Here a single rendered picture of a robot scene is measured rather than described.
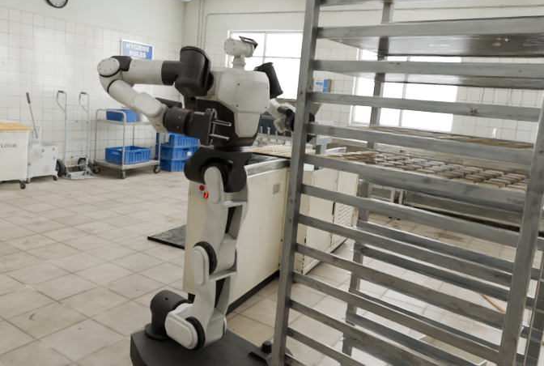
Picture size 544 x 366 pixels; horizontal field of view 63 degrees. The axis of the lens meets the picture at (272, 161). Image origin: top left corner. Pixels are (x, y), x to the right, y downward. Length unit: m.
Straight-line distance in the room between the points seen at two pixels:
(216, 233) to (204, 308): 0.34
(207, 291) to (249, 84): 0.84
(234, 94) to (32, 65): 5.14
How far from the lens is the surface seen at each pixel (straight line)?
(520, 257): 1.08
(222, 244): 1.84
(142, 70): 1.66
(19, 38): 6.55
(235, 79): 1.66
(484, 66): 1.11
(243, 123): 1.71
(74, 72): 6.94
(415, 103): 1.15
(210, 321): 2.00
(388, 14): 1.69
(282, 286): 1.40
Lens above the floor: 1.31
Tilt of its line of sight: 8 degrees down
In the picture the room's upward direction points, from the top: 5 degrees clockwise
